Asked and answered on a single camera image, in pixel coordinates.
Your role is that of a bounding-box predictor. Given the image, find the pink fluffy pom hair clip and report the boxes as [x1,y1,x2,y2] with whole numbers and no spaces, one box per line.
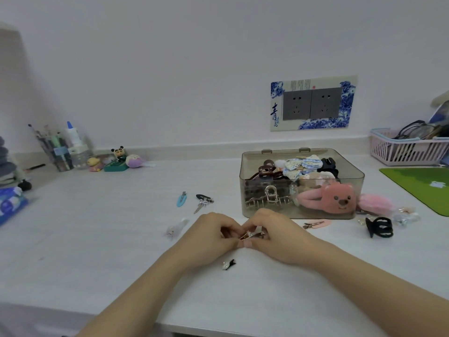
[357,194,396,216]

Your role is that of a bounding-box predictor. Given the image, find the black-framed glasses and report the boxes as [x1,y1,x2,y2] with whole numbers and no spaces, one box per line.
[393,120,443,141]

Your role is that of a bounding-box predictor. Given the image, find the clear bow hair clip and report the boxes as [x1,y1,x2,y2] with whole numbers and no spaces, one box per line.
[392,206,421,227]

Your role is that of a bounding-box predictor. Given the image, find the brown claw hair clip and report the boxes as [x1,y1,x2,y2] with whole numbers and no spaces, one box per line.
[258,159,278,180]

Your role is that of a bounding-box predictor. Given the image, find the bunch of blue-white fabric clips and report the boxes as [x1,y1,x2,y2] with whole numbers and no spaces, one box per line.
[283,154,323,180]

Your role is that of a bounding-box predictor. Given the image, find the person's right forearm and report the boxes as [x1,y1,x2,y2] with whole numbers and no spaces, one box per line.
[308,237,449,337]

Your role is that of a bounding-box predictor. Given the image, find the clear pen holder with pens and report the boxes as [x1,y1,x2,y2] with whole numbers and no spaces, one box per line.
[28,124,75,172]

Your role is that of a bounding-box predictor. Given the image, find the white bottle with blue cap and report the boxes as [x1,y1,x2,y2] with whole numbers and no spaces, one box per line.
[66,121,82,149]

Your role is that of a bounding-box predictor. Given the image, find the blue floral wall socket sticker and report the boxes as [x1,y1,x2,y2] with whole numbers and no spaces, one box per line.
[270,76,358,132]

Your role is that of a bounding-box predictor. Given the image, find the grey stacked object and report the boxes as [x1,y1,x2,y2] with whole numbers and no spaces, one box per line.
[0,136,19,187]

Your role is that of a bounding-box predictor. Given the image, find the person's right hand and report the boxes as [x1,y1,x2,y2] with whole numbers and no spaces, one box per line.
[242,209,317,268]

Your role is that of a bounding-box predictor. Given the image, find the person's left hand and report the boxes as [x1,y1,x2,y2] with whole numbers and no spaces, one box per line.
[175,212,247,274]

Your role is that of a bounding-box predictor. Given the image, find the purple plush toy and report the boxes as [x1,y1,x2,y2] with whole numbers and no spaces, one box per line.
[125,154,148,169]

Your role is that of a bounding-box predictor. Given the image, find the beige plush hair accessory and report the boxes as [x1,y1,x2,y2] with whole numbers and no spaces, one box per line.
[297,171,336,189]

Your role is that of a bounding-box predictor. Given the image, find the clear plastic hair clip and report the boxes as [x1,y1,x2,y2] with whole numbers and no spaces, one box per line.
[165,218,190,239]

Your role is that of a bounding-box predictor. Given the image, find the green mouse pad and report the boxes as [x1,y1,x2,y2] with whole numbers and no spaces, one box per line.
[379,167,449,217]

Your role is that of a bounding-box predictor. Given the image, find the black claw hair clip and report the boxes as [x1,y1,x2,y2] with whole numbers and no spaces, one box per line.
[365,216,394,239]

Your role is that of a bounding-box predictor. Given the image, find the pink plush beaver toy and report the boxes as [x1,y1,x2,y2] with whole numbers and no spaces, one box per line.
[293,183,358,215]

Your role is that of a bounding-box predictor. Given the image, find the row of metal hair clips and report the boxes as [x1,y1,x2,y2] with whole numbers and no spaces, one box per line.
[245,194,296,211]

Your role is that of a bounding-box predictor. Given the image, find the pink plastic basket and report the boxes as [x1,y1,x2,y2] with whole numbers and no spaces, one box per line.
[370,128,449,167]

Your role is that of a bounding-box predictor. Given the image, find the clear smoky plastic storage box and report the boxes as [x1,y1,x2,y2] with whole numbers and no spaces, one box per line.
[240,147,366,220]

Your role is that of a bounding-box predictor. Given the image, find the blue tissue pack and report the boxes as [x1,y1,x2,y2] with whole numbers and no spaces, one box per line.
[0,187,29,227]

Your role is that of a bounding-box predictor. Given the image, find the grey wall socket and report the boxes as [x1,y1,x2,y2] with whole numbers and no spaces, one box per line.
[311,88,343,119]
[282,90,311,121]

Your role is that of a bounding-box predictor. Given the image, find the person's left forearm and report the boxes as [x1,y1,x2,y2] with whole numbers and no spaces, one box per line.
[75,238,197,337]

